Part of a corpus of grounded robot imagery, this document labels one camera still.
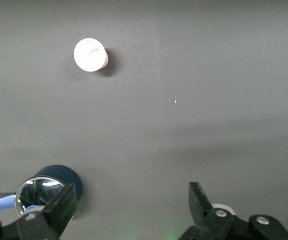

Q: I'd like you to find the dark blue saucepan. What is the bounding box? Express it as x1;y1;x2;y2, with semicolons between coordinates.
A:
0;164;83;221

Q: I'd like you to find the pink plastic cup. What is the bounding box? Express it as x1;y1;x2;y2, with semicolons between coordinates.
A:
73;37;109;73

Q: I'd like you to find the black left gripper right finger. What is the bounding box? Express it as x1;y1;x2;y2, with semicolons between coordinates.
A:
177;181;288;240

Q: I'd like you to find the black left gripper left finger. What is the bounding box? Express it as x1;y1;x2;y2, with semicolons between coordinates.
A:
0;182;78;240

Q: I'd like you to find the glass lid with blue knob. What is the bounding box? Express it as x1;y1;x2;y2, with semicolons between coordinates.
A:
15;175;67;217

